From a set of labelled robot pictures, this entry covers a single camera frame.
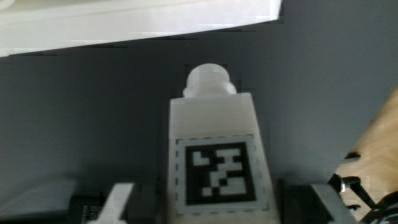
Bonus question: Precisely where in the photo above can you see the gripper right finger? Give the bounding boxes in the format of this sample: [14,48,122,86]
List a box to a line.
[276,180,356,224]

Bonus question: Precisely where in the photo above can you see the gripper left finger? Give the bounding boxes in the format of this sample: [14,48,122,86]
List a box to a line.
[69,182,154,224]

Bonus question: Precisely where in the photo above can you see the white table leg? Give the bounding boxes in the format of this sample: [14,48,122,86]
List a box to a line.
[165,63,280,224]

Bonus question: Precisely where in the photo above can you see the white square tabletop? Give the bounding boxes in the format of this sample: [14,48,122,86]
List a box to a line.
[0,0,282,57]

